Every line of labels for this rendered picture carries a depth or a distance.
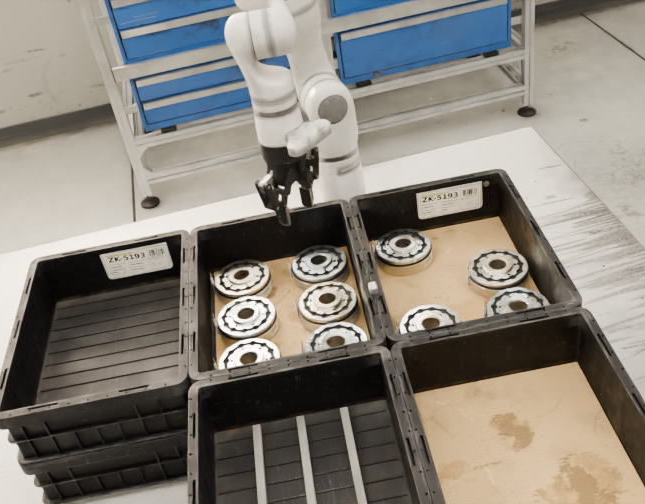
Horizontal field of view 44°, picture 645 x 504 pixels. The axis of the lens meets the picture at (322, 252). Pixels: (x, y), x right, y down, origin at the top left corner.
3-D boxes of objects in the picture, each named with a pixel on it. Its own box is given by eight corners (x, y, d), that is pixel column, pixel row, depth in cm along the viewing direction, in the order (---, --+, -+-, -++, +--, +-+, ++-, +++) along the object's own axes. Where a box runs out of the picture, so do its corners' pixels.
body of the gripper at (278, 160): (280, 115, 132) (289, 163, 138) (245, 139, 127) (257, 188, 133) (315, 124, 128) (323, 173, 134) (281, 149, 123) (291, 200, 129)
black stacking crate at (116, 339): (54, 306, 156) (32, 261, 149) (203, 277, 157) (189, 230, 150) (18, 471, 125) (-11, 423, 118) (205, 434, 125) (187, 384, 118)
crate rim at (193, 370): (192, 237, 151) (189, 227, 150) (348, 207, 152) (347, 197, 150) (192, 393, 119) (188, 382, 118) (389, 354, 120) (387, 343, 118)
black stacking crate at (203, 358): (205, 277, 157) (191, 230, 150) (354, 248, 157) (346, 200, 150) (208, 433, 125) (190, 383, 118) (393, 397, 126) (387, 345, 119)
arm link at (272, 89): (242, 122, 122) (299, 113, 122) (219, 26, 113) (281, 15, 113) (242, 102, 128) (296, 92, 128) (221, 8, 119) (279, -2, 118)
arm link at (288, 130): (299, 159, 121) (292, 123, 118) (245, 144, 128) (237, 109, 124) (335, 131, 126) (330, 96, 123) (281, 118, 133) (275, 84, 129)
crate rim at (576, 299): (348, 207, 152) (347, 197, 150) (504, 177, 152) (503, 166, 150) (389, 354, 120) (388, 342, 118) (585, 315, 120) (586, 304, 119)
